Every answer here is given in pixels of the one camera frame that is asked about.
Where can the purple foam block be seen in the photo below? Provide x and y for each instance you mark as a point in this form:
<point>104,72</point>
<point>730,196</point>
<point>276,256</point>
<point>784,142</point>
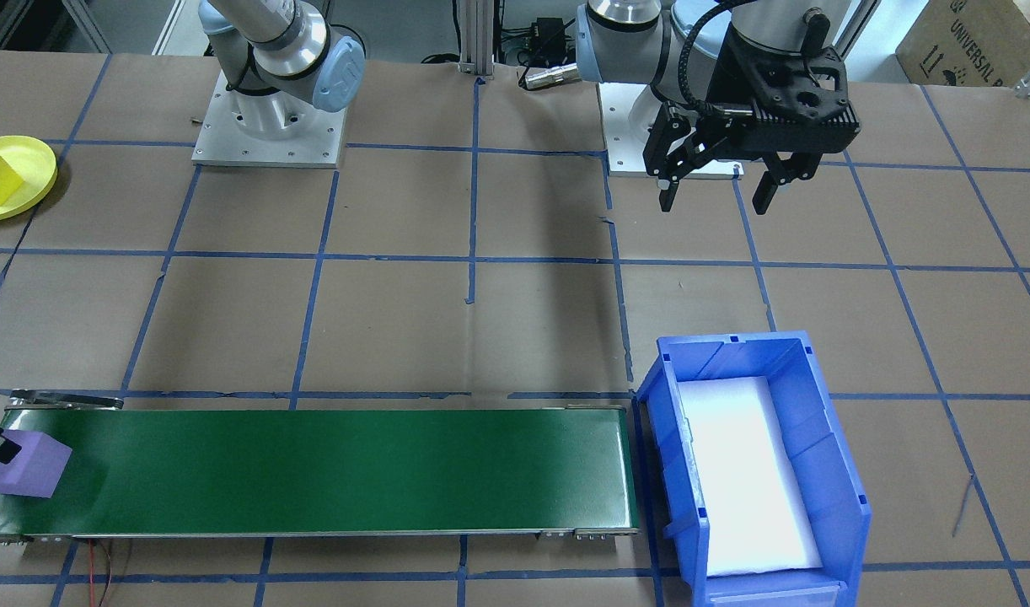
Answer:
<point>34,474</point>

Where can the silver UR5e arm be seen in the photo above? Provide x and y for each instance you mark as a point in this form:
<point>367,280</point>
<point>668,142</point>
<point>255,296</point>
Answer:
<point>270,34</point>
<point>620,38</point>

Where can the yellow round plate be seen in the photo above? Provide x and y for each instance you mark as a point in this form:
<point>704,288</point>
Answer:
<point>39,181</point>

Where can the silver metal cylinder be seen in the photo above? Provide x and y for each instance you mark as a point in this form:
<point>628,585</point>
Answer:
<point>553,76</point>

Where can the black power adapter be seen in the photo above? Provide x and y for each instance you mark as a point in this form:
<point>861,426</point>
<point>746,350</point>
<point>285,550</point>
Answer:
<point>549,34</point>

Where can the brown cardboard box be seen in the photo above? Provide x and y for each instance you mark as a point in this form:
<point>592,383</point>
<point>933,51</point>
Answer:
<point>970,42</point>

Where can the blue plastic storage bin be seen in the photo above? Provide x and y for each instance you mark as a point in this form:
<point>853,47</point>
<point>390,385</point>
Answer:
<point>835,472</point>

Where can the white foam pad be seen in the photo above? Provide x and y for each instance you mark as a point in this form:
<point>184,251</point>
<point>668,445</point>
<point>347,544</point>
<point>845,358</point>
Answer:
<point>751,480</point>

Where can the green conveyor belt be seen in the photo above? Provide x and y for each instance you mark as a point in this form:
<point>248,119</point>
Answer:
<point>355,472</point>

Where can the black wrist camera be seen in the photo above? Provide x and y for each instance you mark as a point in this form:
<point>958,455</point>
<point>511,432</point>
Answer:
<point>806,125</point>

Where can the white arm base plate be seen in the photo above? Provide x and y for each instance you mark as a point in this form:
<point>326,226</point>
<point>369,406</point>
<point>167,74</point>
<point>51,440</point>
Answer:
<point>228,152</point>
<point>629,160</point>

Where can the upright aluminium profile post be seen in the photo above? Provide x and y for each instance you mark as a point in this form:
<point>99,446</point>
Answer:
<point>474,38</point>

